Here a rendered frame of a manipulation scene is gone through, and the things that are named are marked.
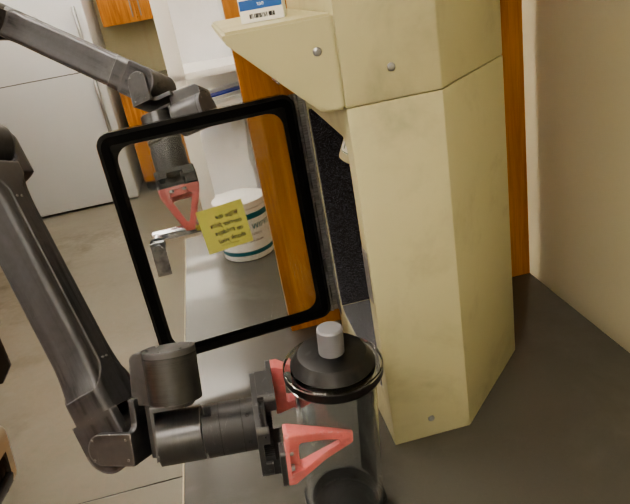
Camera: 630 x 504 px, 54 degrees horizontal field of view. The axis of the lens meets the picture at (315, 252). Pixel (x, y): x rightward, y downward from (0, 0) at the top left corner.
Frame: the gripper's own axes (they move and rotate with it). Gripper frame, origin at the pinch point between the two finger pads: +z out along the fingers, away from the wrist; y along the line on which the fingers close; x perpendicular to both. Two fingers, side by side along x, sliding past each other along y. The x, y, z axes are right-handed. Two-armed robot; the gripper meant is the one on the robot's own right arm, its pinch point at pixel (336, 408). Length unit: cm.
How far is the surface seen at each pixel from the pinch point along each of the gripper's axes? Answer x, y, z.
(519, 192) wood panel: -2, 48, 45
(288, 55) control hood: -36.7, 12.1, -0.4
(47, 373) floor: 132, 215, -108
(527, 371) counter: 14.8, 18.0, 33.1
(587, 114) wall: -20, 35, 49
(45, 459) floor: 127, 148, -94
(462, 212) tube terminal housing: -15.7, 13.3, 19.7
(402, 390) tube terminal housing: 7.4, 9.9, 10.7
